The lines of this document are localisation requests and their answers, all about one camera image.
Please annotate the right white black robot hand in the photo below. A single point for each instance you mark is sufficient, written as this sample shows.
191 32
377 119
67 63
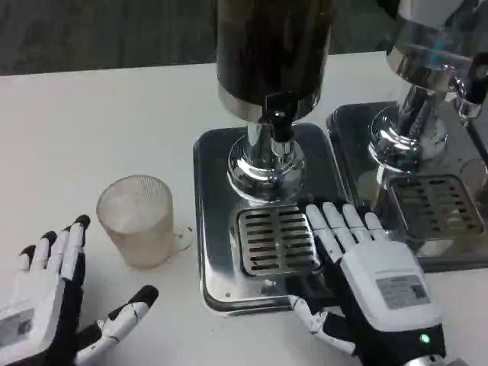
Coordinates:
385 282

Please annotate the clear ribbed glass cup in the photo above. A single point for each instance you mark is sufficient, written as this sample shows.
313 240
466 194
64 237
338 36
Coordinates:
133 225

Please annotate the black dispenser tap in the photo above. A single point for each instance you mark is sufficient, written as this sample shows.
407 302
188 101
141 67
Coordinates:
474 82
280 110

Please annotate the clear tank drink dispenser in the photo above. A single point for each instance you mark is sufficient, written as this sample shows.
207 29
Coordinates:
423 57

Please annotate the steel drip tray base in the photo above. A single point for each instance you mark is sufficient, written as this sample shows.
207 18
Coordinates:
354 145
217 213

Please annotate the slotted steel drip grid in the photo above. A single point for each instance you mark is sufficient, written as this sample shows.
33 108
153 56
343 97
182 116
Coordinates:
274 240
434 206

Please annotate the dark tank drink dispenser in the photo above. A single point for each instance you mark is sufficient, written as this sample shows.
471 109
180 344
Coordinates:
272 49

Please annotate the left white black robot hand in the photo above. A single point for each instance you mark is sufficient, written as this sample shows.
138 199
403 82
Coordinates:
36 301

